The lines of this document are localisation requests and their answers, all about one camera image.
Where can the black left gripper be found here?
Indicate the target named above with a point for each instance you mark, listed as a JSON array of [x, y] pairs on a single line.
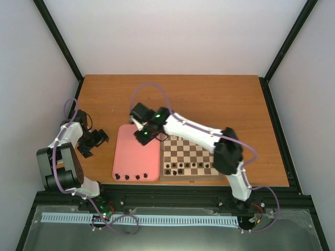
[[101, 137]]

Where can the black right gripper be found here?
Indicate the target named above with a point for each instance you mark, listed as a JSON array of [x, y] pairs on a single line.
[[142, 141]]

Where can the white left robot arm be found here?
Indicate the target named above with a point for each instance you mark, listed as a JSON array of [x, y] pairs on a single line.
[[59, 166]]

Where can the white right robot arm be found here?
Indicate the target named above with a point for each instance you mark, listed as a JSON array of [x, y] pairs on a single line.
[[222, 144]]

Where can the white chess pieces row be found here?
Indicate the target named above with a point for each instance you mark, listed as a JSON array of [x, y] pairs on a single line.
[[165, 137]]

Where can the left controller board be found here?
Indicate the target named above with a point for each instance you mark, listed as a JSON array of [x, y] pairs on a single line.
[[106, 209]]

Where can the controller board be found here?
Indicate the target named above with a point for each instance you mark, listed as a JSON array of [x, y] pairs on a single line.
[[106, 209], [250, 221]]

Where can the right controller board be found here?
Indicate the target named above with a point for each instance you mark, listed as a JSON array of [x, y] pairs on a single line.
[[250, 221]]

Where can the pink plastic tray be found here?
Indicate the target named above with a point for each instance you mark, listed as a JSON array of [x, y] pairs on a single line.
[[132, 158]]

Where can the wooden chessboard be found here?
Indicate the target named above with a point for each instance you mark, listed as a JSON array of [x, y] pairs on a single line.
[[187, 152]]

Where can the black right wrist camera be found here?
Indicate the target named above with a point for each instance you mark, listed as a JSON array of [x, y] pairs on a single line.
[[141, 113]]

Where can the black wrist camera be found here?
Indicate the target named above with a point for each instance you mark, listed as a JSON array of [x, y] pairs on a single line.
[[141, 113], [84, 119]]

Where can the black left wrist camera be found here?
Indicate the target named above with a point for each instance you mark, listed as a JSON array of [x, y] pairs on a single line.
[[84, 119]]

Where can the light blue cable duct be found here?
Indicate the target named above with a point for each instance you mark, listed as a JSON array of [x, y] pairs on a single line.
[[141, 220]]

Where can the black aluminium frame rail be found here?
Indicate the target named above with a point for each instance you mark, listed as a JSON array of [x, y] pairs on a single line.
[[217, 198]]

